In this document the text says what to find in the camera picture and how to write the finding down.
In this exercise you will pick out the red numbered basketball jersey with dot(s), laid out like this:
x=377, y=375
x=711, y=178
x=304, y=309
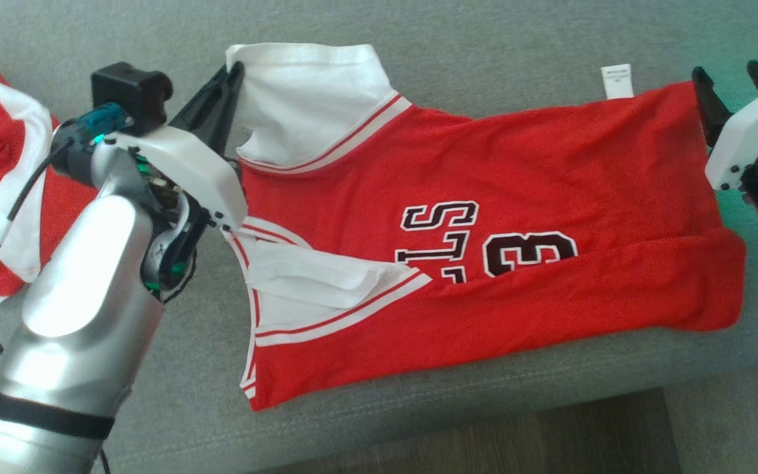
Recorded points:
x=517, y=164

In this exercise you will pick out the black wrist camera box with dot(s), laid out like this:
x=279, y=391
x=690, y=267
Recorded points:
x=129, y=89

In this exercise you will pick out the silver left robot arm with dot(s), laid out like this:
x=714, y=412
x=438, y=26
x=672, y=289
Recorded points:
x=83, y=296

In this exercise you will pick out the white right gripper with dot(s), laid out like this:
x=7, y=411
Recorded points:
x=747, y=131

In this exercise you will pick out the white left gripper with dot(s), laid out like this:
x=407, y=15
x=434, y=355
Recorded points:
x=195, y=171

